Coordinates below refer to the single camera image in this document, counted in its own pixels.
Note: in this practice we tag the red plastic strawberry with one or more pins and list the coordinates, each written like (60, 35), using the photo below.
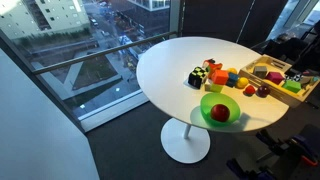
(250, 90)

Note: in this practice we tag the green translucent plastic bowl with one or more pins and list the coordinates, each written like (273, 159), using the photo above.
(208, 102)

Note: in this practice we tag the black dice cube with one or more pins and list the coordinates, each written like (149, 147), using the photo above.
(197, 77)

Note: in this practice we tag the lime green block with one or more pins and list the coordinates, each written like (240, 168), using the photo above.
(216, 88)

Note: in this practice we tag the red orange toy block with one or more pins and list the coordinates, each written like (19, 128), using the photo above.
(212, 66)

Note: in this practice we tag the orange cube block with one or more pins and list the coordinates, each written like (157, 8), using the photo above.
(220, 77)

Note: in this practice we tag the red plastic apple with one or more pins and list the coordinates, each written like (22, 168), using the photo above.
(220, 113)

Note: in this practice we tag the grey metal window handrail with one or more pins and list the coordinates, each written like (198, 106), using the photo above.
(100, 53)

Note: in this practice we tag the blue block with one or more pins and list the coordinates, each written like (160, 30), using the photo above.
(233, 79)

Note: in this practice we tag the small yellow toy piece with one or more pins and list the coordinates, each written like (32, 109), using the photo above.
(232, 70)

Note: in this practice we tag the yellow plastic lemon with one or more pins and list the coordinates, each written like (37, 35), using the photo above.
(242, 83)

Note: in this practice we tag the grey block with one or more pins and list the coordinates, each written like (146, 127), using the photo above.
(260, 71)

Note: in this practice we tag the dark purple plastic plum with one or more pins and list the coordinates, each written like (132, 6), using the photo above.
(263, 91)

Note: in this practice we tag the blue black floor equipment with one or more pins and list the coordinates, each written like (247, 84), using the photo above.
(240, 168)

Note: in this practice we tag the magenta block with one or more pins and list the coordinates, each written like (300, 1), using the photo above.
(274, 77)

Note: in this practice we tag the wooden tray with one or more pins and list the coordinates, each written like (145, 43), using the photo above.
(281, 94)

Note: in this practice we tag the black white checkered piece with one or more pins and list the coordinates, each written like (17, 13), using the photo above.
(294, 77)

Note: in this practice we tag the black chair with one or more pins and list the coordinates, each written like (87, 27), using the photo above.
(290, 48)

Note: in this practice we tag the black purple orange equipment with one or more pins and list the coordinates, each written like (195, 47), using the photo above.
(293, 146)

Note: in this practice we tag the grey teal toy piece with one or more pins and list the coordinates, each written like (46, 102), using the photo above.
(308, 81)

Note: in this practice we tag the white table pedestal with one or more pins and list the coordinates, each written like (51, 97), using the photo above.
(185, 143)

